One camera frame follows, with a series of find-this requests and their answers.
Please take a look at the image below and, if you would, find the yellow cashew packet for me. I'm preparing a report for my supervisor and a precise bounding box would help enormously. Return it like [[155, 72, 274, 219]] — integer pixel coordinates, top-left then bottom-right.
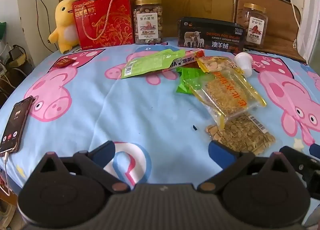
[[195, 56, 244, 73]]

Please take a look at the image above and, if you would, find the yellow duck plush toy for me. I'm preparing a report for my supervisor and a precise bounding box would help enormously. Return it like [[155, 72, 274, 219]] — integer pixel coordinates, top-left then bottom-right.
[[48, 0, 80, 54]]

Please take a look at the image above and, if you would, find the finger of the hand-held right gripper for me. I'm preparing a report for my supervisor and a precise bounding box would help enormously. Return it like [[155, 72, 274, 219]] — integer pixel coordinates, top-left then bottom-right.
[[296, 166, 320, 198], [279, 143, 320, 170]]

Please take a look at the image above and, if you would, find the red gift box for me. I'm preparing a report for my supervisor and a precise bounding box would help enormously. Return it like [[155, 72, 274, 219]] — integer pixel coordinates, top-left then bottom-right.
[[72, 0, 135, 50]]

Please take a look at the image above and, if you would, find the white framed glass door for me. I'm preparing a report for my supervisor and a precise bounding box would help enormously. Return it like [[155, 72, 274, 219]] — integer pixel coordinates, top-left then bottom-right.
[[299, 2, 320, 66]]

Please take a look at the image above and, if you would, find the black cardboard box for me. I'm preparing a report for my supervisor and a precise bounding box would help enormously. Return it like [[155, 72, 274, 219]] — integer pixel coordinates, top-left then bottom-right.
[[177, 17, 244, 54]]

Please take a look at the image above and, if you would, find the pecan jar with gold lid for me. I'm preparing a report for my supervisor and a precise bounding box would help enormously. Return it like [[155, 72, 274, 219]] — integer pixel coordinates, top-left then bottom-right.
[[236, 3, 268, 49]]

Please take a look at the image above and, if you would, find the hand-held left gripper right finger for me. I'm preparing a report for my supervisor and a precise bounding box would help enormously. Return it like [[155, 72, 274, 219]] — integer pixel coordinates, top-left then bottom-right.
[[197, 140, 296, 193]]

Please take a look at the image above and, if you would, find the small red packet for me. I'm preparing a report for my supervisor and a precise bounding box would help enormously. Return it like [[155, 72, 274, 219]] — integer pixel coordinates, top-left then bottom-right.
[[53, 58, 75, 69]]

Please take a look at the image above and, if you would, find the cashew jar with gold lid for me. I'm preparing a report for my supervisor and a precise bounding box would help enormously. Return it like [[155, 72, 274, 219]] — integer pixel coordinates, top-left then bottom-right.
[[132, 0, 164, 45]]

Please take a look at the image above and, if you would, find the clear seed packet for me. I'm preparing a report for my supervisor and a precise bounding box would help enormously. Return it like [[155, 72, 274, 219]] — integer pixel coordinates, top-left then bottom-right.
[[205, 112, 276, 155]]

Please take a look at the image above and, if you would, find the smartphone in dark case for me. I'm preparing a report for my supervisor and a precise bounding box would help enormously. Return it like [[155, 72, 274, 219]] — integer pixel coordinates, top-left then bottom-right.
[[0, 96, 35, 154]]

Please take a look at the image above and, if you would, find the brown seat mat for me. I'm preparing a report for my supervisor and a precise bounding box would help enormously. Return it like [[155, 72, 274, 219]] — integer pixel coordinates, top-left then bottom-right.
[[232, 0, 307, 63]]

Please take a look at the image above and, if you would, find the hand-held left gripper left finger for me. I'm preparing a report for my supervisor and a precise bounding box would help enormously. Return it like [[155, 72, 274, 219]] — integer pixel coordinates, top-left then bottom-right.
[[27, 141, 132, 193]]

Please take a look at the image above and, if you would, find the printed blanket with pink pigs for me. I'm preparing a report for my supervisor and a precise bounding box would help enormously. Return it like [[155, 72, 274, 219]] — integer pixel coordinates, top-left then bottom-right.
[[0, 37, 320, 210]]

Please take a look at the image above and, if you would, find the phone charging cable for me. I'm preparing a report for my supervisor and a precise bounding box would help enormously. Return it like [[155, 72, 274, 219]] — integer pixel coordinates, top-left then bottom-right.
[[0, 152, 12, 197]]

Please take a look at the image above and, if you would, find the green snack packet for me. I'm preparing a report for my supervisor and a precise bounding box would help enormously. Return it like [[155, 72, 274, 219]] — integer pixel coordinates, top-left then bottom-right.
[[176, 73, 213, 94], [176, 67, 199, 76]]

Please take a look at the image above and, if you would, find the clear yellow-edged grain packet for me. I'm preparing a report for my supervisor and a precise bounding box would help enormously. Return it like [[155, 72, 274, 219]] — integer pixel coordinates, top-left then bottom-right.
[[186, 70, 267, 129]]

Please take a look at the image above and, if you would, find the light green pouch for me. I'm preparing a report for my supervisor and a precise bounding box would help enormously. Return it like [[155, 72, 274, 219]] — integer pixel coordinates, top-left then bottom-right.
[[121, 49, 185, 79]]

